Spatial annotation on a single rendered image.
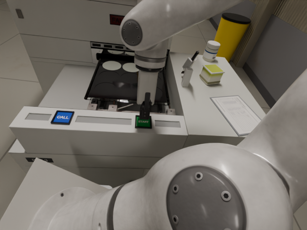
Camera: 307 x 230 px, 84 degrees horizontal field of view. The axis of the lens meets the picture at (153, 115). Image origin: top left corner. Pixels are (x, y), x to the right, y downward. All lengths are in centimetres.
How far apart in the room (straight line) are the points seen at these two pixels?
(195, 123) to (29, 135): 54
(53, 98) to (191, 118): 65
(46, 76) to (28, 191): 95
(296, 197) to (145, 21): 35
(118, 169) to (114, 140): 19
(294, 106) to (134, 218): 24
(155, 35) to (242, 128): 48
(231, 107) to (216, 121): 12
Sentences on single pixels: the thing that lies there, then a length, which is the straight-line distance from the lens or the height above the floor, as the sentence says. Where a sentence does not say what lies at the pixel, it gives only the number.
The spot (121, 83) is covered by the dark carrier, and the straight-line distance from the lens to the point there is 86.
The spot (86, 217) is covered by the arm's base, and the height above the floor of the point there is 105.
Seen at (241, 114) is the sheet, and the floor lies 97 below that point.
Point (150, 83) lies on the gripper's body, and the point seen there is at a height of 114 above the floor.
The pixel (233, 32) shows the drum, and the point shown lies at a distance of 334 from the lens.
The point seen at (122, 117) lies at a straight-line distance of 60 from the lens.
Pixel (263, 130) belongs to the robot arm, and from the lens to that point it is 29.
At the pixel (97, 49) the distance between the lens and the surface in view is 109.
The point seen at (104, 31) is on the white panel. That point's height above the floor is 104.
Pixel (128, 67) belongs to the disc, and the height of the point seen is 90.
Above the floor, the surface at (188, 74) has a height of 103.
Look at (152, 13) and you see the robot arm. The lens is 35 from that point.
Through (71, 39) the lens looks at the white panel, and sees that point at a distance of 112.
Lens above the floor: 139
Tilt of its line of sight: 44 degrees down
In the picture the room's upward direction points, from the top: 10 degrees clockwise
